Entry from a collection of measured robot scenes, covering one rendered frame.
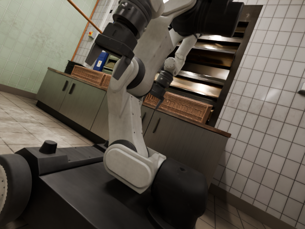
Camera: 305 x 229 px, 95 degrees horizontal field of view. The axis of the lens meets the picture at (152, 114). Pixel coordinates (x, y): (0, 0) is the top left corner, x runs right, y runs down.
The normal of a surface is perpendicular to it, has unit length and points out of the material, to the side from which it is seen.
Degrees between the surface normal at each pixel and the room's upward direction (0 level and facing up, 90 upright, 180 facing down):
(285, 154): 90
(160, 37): 115
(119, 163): 90
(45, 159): 45
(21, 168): 30
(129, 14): 93
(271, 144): 90
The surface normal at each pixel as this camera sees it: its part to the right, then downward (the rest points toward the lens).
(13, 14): 0.84, 0.33
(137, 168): -0.33, -0.16
